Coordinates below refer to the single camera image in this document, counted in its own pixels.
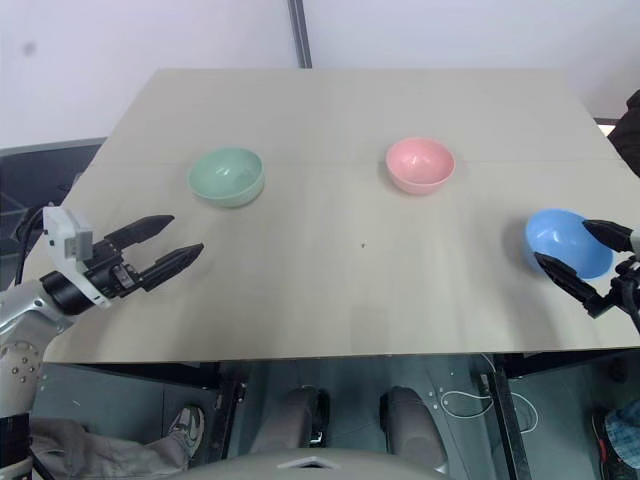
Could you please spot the dark vertical post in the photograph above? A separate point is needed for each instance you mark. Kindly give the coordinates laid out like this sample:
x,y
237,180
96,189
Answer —
x,y
301,32

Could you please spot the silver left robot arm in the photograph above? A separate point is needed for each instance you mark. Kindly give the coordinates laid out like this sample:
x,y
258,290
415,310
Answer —
x,y
25,310

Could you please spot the grey robot torso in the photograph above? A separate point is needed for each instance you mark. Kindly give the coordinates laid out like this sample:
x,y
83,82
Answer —
x,y
315,467

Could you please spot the grey trouser leg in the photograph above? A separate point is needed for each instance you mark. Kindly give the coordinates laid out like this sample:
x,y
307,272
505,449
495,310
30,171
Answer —
x,y
95,452

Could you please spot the blue checked cloth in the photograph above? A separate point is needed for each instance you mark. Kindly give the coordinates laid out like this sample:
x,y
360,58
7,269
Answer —
x,y
620,440

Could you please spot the dark grey cabinet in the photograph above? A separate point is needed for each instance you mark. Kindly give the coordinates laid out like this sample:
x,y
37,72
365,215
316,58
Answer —
x,y
40,175

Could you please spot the person in dark clothes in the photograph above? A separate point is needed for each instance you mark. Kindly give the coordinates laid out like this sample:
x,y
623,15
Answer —
x,y
627,135

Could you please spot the blue bowl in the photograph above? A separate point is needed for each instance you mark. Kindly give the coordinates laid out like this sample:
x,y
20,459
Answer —
x,y
565,240

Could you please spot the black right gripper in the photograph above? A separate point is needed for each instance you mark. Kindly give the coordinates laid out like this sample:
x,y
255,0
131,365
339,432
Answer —
x,y
625,290

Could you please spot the grey sneaker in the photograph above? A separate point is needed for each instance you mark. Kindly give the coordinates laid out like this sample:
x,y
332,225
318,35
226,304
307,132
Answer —
x,y
189,427

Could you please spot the green bowl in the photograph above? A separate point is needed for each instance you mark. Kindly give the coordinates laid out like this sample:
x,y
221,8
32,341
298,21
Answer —
x,y
225,175

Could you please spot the pink bowl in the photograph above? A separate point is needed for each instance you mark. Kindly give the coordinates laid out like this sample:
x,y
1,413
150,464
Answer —
x,y
420,167

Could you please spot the black table leg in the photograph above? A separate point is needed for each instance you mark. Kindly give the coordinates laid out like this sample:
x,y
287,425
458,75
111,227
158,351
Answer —
x,y
510,425
229,420

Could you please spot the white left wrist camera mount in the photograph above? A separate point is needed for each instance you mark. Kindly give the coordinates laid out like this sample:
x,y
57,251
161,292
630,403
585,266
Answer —
x,y
62,230

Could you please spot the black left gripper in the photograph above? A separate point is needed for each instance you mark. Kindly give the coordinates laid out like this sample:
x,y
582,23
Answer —
x,y
107,272

